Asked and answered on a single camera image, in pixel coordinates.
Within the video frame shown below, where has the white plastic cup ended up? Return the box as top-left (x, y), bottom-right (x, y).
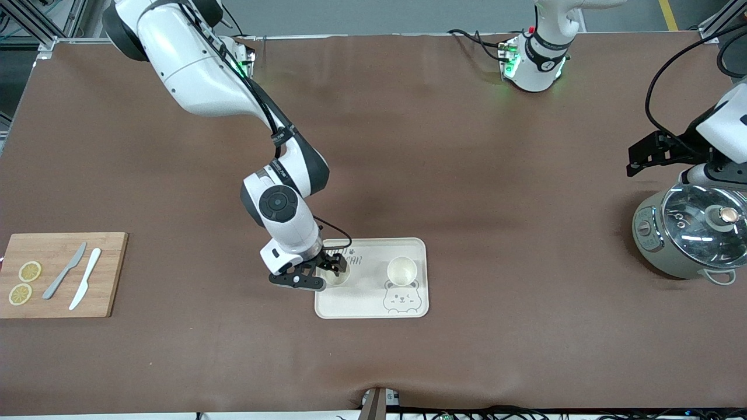
top-left (321, 262), bottom-right (352, 288)
top-left (387, 256), bottom-right (418, 288)

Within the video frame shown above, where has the white bear print tray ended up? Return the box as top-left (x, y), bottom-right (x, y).
top-left (315, 237), bottom-right (430, 320)

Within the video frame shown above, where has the glass pot lid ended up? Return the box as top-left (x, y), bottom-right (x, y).
top-left (662, 181), bottom-right (747, 270)

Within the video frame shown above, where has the green electric cooking pot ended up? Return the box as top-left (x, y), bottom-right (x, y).
top-left (632, 169), bottom-right (747, 286)

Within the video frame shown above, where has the brown table cover mat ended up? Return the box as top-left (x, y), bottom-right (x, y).
top-left (0, 32), bottom-right (747, 416)

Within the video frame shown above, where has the bamboo cutting board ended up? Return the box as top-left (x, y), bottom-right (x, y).
top-left (0, 232), bottom-right (129, 319)

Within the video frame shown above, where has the white plastic knife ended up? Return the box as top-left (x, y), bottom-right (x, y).
top-left (69, 248), bottom-right (102, 311)

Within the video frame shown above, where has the grey plastic knife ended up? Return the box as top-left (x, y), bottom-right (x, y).
top-left (42, 242), bottom-right (88, 300)

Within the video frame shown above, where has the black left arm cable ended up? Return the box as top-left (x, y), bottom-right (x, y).
top-left (645, 23), bottom-right (747, 153)

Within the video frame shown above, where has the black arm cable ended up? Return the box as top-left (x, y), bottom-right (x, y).
top-left (645, 23), bottom-right (747, 153)
top-left (190, 12), bottom-right (352, 249)

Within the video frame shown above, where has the aluminium frame profile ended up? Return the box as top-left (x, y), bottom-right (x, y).
top-left (0, 0), bottom-right (111, 59)
top-left (697, 0), bottom-right (747, 44)

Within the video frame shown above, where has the table edge clamp post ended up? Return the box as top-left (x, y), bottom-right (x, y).
top-left (359, 387), bottom-right (400, 420)

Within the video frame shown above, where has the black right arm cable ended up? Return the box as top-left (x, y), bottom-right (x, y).
top-left (190, 12), bottom-right (352, 249)

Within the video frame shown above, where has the black left base cable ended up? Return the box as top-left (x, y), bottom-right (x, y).
top-left (448, 28), bottom-right (508, 62)

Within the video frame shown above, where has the black base cable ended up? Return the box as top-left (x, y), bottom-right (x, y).
top-left (222, 6), bottom-right (260, 41)
top-left (448, 28), bottom-right (508, 62)

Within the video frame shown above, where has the black right base cable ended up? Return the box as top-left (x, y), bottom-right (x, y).
top-left (222, 6), bottom-right (260, 41)

